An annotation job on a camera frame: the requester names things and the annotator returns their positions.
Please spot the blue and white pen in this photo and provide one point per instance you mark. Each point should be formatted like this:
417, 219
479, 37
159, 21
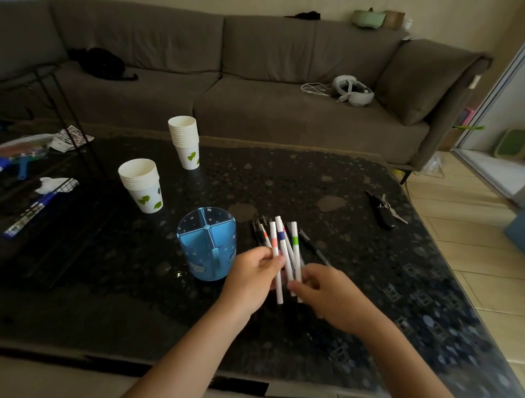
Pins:
28, 215

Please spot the white crumpled tissue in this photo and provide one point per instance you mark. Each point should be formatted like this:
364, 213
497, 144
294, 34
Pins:
51, 184

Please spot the patterned paper sheet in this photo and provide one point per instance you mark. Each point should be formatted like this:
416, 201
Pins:
71, 139

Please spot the person's right forearm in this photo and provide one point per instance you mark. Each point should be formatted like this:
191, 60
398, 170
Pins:
402, 361

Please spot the person's right hand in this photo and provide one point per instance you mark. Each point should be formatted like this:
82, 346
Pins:
336, 299

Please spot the black item on sofa back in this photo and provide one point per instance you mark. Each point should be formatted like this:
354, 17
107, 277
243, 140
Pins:
303, 15

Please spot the black car key fob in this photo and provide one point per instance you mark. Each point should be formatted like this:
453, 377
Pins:
381, 213

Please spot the silver metal key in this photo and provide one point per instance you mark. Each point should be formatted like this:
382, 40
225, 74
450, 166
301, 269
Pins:
396, 213

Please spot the blue box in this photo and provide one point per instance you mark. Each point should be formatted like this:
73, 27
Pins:
516, 229

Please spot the sliding door frame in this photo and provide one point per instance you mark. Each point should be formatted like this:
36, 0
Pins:
488, 123

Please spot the grey sofa cushion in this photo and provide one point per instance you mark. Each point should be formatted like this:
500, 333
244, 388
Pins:
422, 78

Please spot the white marker pink band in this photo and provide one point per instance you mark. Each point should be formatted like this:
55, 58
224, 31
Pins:
274, 240

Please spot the green plastic bin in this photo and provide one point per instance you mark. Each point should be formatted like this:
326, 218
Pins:
510, 143

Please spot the brown cardboard box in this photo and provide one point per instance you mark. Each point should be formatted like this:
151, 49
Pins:
394, 19

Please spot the white marker green band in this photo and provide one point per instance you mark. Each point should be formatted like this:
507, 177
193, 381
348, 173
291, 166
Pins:
295, 246

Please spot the clear plastic bag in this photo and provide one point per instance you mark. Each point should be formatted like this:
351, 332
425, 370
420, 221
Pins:
432, 164

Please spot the person's right thumb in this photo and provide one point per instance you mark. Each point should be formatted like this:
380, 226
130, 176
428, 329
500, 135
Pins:
299, 290

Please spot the white headset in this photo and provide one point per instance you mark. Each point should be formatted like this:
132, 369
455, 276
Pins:
355, 92

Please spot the person's left hand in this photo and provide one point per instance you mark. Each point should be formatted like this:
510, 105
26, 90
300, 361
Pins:
246, 279

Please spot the white marker blue band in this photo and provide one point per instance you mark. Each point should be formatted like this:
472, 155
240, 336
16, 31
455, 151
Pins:
282, 238

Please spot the black cloth bundle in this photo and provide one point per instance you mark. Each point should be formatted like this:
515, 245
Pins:
100, 63

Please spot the grey fabric sofa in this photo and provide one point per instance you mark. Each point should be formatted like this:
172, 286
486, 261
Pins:
246, 61

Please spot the person's left forearm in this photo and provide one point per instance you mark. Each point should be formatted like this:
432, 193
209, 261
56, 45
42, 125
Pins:
184, 356

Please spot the blue divided pen holder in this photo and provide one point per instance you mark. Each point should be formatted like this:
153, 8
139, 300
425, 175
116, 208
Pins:
207, 250

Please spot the stack of heart-print paper cups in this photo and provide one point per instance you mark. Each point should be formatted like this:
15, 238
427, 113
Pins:
184, 139
141, 184

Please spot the person's left thumb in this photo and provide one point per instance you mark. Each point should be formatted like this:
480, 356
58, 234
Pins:
275, 265

